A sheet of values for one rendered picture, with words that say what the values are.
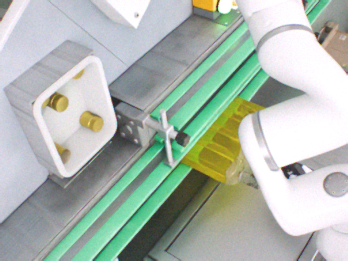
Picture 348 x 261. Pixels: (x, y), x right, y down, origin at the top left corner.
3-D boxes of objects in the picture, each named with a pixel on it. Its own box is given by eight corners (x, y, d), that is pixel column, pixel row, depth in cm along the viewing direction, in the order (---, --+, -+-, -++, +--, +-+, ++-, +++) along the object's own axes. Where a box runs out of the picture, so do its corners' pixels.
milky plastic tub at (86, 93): (39, 165, 95) (66, 183, 90) (3, 89, 78) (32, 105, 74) (92, 116, 103) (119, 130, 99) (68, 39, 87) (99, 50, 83)
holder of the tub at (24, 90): (45, 178, 99) (69, 194, 95) (3, 88, 79) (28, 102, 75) (95, 131, 107) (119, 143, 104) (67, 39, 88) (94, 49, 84)
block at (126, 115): (118, 138, 105) (141, 150, 102) (111, 109, 98) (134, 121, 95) (128, 128, 107) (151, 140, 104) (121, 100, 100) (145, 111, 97)
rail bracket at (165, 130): (143, 155, 103) (186, 178, 97) (131, 102, 91) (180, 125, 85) (150, 147, 105) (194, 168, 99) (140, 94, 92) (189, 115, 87)
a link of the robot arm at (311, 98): (230, 47, 59) (255, 141, 51) (326, 7, 54) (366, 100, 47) (262, 94, 69) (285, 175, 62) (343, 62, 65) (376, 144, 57)
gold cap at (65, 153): (56, 161, 89) (41, 152, 91) (64, 167, 92) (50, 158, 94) (64, 147, 90) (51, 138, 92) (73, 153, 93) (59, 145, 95)
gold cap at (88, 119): (88, 124, 101) (102, 131, 99) (77, 126, 98) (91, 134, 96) (91, 109, 100) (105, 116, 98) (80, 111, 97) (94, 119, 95)
